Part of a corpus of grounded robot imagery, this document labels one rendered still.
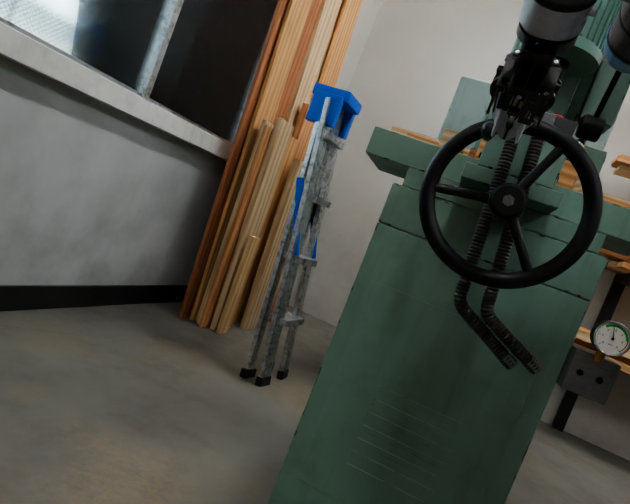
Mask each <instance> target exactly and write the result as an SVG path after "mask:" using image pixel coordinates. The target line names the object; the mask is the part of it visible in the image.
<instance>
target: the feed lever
mask: <svg viewBox="0 0 630 504"><path fill-rule="evenodd" d="M621 74H622V72H619V71H617V70H616V72H615V74H614V76H613V78H612V80H611V82H610V84H609V86H608V88H607V90H606V92H605V93H604V95H603V97H602V99H601V101H600V103H599V105H598V107H597V109H596V111H595V113H594V115H590V114H585V115H584V116H583V118H582V119H581V121H580V123H579V126H578V128H577V130H576V133H575V136H576V137H577V138H580V139H581V140H583V141H584V144H585V143H586V142H587V141H590V142H594V143H595V142H597V141H598V139H599V138H600V136H601V134H602V132H603V130H604V127H605V125H606V119H604V118H601V117H600V115H601V113H602V111H603V109H604V107H605V105H606V103H607V101H608V99H609V97H610V95H611V93H612V92H613V90H614V88H615V86H616V84H617V82H618V80H619V78H620V76H621Z"/></svg>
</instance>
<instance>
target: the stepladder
mask: <svg viewBox="0 0 630 504"><path fill-rule="evenodd" d="M312 93H313V94H314V95H313V98H312V101H311V103H310V106H309V109H308V111H307V114H306V117H305V119H306V120H308V121H310V122H313V123H315V124H314V128H313V131H312V135H311V138H310V142H309V145H308V149H307V152H306V156H305V159H304V163H303V166H302V170H301V173H300V177H297V180H296V191H295V194H294V197H293V201H292V204H291V208H290V211H289V215H288V218H287V222H286V225H285V229H284V232H283V236H282V239H281V243H280V246H279V250H278V253H277V257H276V260H275V264H274V267H273V271H272V274H271V278H270V281H269V285H268V288H267V292H266V295H265V299H264V302H263V306H262V309H261V313H260V316H259V320H258V323H257V327H256V330H255V334H254V337H253V341H252V344H251V348H250V351H249V355H248V358H247V362H246V365H245V368H241V372H240V375H239V376H240V377H242V378H244V379H245V378H252V377H255V375H256V371H257V369H256V368H254V367H255V363H256V360H257V356H258V353H259V349H260V346H261V342H262V339H263V335H264V332H265V328H266V325H267V321H268V319H269V320H271V324H270V328H269V332H268V336H267V340H266V345H265V349H264V353H263V357H262V361H261V365H260V369H259V373H258V376H257V377H256V381H255V385H256V386H259V387H262V386H267V385H270V381H271V376H270V375H271V371H272V370H273V367H274V364H275V362H274V359H275V355H276V351H277V347H278V342H279V338H280V335H281V331H282V327H283V326H284V327H289V329H288V333H287V337H286V342H285V346H284V350H283V355H282V359H281V363H280V368H279V370H278V372H277V377H276V378H277V379H280V380H283V379H285V378H286V377H287V376H288V372H289V369H288V366H289V362H290V357H291V353H292V349H293V344H294V340H295V336H296V331H297V327H298V325H302V324H303V322H304V318H301V317H300V314H301V310H302V305H303V301H304V297H305V293H306V288H307V284H308V280H309V275H310V271H311V267H312V266H313V267H316V265H317V262H318V261H317V260H314V259H315V258H316V247H317V241H318V236H319V232H320V228H321V223H322V219H323V215H324V210H325V207H326V208H328V209H329V208H330V205H331V202H329V201H327V197H328V193H329V189H330V184H331V180H332V176H333V171H334V167H335V163H336V158H337V154H338V150H339V149H340V150H343V148H344V146H345V144H344V143H343V142H342V141H341V139H344V140H346V138H347V136H348V133H349V131H350V128H351V125H352V123H353V120H354V118H355V115H359V113H360V110H361V108H362V105H361V104H360V103H359V101H358V100H357V99H356V98H355V96H354V95H353V94H352V93H351V92H349V91H346V90H342V89H339V88H335V87H331V86H328V85H324V84H321V83H315V85H314V88H313V91H312ZM321 185H322V186H321ZM310 225H311V230H310V238H309V242H308V246H307V251H306V255H302V254H303V251H304V247H305V243H306V240H307V236H308V232H309V229H310ZM291 237H292V238H291ZM290 241H291V242H290ZM289 244H290V246H289ZM288 248H289V250H288ZM287 251H288V252H287ZM285 258H286V262H285ZM284 262H285V266H284V271H283V275H282V279H281V283H280V287H279V291H278V295H277V299H276V303H275V308H274V312H273V313H270V311H271V307H272V304H273V300H274V297H275V293H276V290H277V286H278V283H279V279H280V276H281V272H282V269H283V265H284ZM299 265H303V268H302V272H301V277H300V281H299V285H298V290H297V294H296V298H295V303H294V307H293V311H292V313H291V312H289V311H287V309H288V305H289V302H290V298H291V294H292V291H293V287H294V284H295V280H296V276H297V273H298V269H299ZM269 314H270V315H269Z"/></svg>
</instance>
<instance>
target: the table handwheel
mask: <svg viewBox="0 0 630 504"><path fill-rule="evenodd" d="M487 121H494V119H493V118H491V119H487V120H484V121H481V122H478V123H475V124H473V125H471V126H469V127H467V128H465V129H463V130H462V131H460V132H458V133H457V134H456V135H454V136H453V137H452V138H450V139H449V140H448V141H447V142H446V143H445V144H444V145H443V146H442V147H441V148H440V149H439V151H438V152H437V153H436V154H435V156H434V157H433V159H432V160H431V162H430V164H429V166H428V167H427V170H426V172H425V174H424V177H423V180H422V183H421V188H420V194H419V215H420V221H421V225H422V228H423V232H424V234H425V237H426V239H427V241H428V243H429V245H430V246H431V248H432V249H433V251H434V252H435V254H436V255H437V256H438V257H439V259H440V260H441V261H442V262H443V263H444V264H445V265H446V266H448V267H449V268H450V269H451V270H452V271H454V272H455V273H457V274H458V275H460V276H462V277H463V278H465V279H467V280H469V281H472V282H474V283H477V284H480V285H483V286H487V287H492V288H500V289H518V288H526V287H531V286H535V285H538V284H541V283H544V282H546V281H549V280H551V279H553V278H555V277H557V276H558V275H560V274H562V273H563V272H565V271H566V270H567V269H569V268H570V267H571V266H572V265H574V264H575V263H576V262H577V261H578V260H579V259H580V258H581V257H582V255H583V254H584V253H585V252H586V250H587V249H588V248H589V246H590V244H591V243H592V241H593V239H594V237H595V235H596V233H597V230H598V228H599V225H600V221H601V217H602V211H603V191H602V185H601V180H600V177H599V174H598V171H597V169H596V166H595V164H594V162H593V161H592V159H591V157H590V156H589V154H588V153H587V151H586V150H585V149H584V148H583V147H582V145H581V144H580V143H579V142H578V141H577V140H575V139H574V138H573V137H572V136H571V135H569V134H568V133H567V132H565V131H564V130H562V129H560V128H559V127H557V126H555V125H553V124H550V123H548V122H545V121H542V120H541V122H540V124H539V126H538V128H535V127H536V124H537V121H538V120H537V121H534V123H533V124H532V125H531V126H529V127H528V128H527V129H526V130H525V131H523V133H522V134H525V135H530V136H533V137H536V138H539V139H541V140H544V141H546V142H548V143H549V144H551V145H553V146H554V147H555V148H554V149H553V150H552V151H551V152H550V153H549V154H548V155H547V156H546V157H545V158H544V159H543V160H542V161H541V162H540V163H539V164H538V165H537V166H536V167H535V168H534V169H533V170H532V171H531V172H530V173H529V174H528V175H527V176H526V177H525V178H523V179H522V180H521V181H520V182H519V183H518V184H514V183H503V184H500V185H498V186H497V187H495V188H494V189H493V191H492V192H491V194H490V193H486V192H481V191H475V190H470V189H464V188H460V187H455V186H451V185H447V184H442V183H439V181H440V178H441V176H442V174H443V172H444V170H445V168H446V167H447V165H448V164H449V163H450V161H451V160H452V159H453V158H454V157H455V156H456V155H457V154H458V153H459V152H460V151H461V150H463V149H464V148H465V147H467V146H468V145H470V144H472V143H473V142H475V141H477V140H480V139H482V134H481V128H482V126H483V124H484V123H485V122H487ZM562 154H564V155H565V156H566V157H567V159H568V160H569V161H570V162H571V164H572V165H573V167H574V168H575V170H576V172H577V174H578V177H579V179H580V182H581V186H582V191H583V212H582V217H581V221H580V224H579V226H578V229H577V231H576V233H575V234H574V236H573V238H572V239H571V241H570V242H569V243H568V245H567V246H566V247H565V248H564V249H563V250H562V251H561V252H560V253H559V254H558V255H556V256H555V257H554V258H552V259H551V260H549V261H548V262H546V263H544V264H542V265H540V266H537V267H535V268H533V267H532V264H531V261H530V258H529V255H528V252H527V249H526V246H525V243H524V239H523V235H522V232H521V228H520V225H519V221H518V218H517V217H518V216H520V215H521V214H522V213H523V212H524V210H525V209H526V207H527V203H528V198H527V194H526V192H525V191H526V190H527V189H528V188H529V187H530V186H531V185H532V184H533V183H534V182H535V181H536V180H537V179H538V178H539V177H540V176H541V175H542V174H543V173H544V172H545V171H546V170H547V169H548V168H549V167H550V166H551V165H552V164H553V163H554V162H555V161H556V160H557V159H558V158H559V157H560V156H561V155H562ZM436 192H437V193H442V194H447V195H453V196H458V197H462V198H466V199H470V200H474V201H479V202H483V203H487V207H488V210H489V212H490V214H491V215H492V216H493V220H492V221H494V222H501V221H507V224H508V227H509V229H510V232H511V235H512V238H513V241H514V244H515V247H516V251H517V254H518V258H519V261H520V265H521V268H522V271H519V272H497V271H491V270H487V269H484V268H481V267H478V266H476V265H474V264H472V263H470V262H468V261H467V260H465V259H464V258H463V257H461V256H460V255H459V254H458V253H456V252H455V251H454V250H453V248H452V247H451V246H450V245H449V244H448V242H447V241H446V239H445V238H444V236H443V234H442V232H441V230H440V227H439V225H438V221H437V217H436V211H435V197H436Z"/></svg>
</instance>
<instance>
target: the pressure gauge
mask: <svg viewBox="0 0 630 504"><path fill-rule="evenodd" d="M614 325H615V329H614ZM613 331H614V340H611V338H612V337H613ZM590 340H591V343H592V345H593V346H594V347H595V348H596V349H597V351H596V353H595V356H594V358H593V360H594V361H596V362H598V363H602V362H603V360H604V358H605V355H607V356H612V357H616V356H621V355H623V354H625V353H626V352H627V351H628V350H629V349H630V330H629V329H628V328H627V327H626V326H625V325H624V324H622V323H620V322H616V321H611V320H604V321H600V322H598V323H597V324H595V325H594V326H593V328H592V329H591V332H590Z"/></svg>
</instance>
